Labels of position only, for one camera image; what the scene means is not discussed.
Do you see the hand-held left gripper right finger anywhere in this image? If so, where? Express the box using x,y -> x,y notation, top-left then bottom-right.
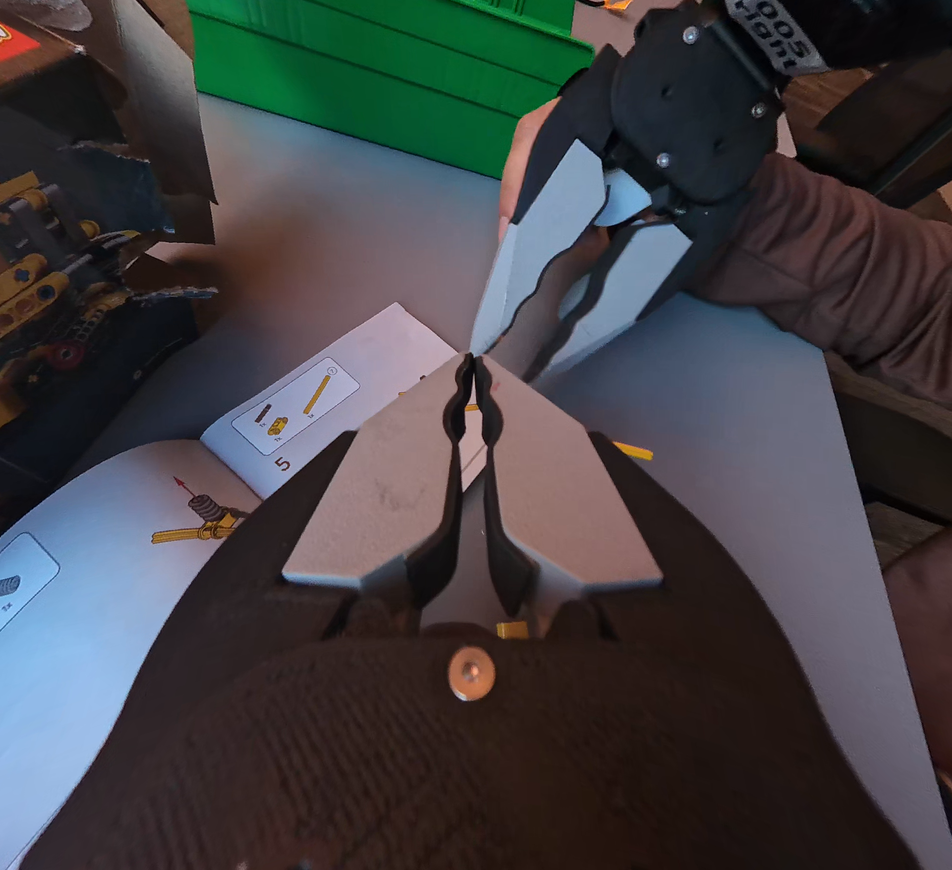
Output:
475,354 -> 664,618

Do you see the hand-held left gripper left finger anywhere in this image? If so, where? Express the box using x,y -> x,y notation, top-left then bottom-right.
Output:
281,353 -> 477,614

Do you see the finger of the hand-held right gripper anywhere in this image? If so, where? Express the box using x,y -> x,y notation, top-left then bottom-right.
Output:
521,219 -> 696,384
469,137 -> 654,358

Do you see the lego instruction booklet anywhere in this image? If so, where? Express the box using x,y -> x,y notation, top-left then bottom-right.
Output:
0,301 -> 492,870

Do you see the person's right forearm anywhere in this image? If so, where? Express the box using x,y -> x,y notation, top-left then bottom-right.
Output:
699,152 -> 952,410

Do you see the lego set box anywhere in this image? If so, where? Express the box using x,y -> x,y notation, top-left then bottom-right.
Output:
0,0 -> 220,529

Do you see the person's right hand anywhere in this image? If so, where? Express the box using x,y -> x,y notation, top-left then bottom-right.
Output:
497,98 -> 562,240

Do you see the green plastic bin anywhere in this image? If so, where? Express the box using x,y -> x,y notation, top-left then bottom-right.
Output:
145,0 -> 596,181

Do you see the person's leg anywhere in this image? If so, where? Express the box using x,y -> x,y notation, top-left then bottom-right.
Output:
884,534 -> 952,774

